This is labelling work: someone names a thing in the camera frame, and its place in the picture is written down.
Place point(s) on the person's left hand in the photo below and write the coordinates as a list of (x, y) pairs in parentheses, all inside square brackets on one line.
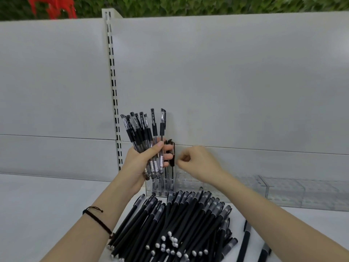
[(136, 165)]

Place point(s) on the matte black pen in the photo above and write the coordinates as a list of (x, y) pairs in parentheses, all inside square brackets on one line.
[(245, 240), (264, 253)]

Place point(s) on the black capped gel pen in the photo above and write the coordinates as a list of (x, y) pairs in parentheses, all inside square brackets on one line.
[(171, 151)]

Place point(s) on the person's right hand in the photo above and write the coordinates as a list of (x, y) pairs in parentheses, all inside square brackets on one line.
[(203, 163)]

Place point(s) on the person's right fingers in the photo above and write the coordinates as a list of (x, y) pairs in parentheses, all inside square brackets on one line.
[(184, 160)]

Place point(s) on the bunch of clear gel pens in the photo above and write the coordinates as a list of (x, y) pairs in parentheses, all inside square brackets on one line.
[(141, 139)]

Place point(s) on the person's left middle finger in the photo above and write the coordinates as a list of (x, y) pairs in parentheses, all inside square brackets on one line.
[(168, 156)]

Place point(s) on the person's left forearm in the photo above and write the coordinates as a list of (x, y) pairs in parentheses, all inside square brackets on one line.
[(106, 212)]

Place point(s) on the green leafy hedge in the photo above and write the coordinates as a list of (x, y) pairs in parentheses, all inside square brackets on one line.
[(190, 5)]

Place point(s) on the red object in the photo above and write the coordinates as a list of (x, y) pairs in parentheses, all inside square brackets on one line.
[(54, 5)]

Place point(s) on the white slotted shelf upright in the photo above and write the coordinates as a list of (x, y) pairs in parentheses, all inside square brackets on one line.
[(111, 79)]

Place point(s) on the person's left thumb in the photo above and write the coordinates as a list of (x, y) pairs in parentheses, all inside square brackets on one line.
[(156, 148)]

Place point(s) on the pile of matte black pens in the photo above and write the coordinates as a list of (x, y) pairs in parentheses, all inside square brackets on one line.
[(180, 223)]

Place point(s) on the clear acrylic pen holder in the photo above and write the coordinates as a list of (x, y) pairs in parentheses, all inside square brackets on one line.
[(190, 185), (308, 192)]

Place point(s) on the person's right forearm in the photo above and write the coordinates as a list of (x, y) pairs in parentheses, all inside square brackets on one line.
[(275, 218)]

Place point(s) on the narrow white shelf back panel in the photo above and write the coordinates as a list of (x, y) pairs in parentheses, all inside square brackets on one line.
[(272, 163), (54, 155)]

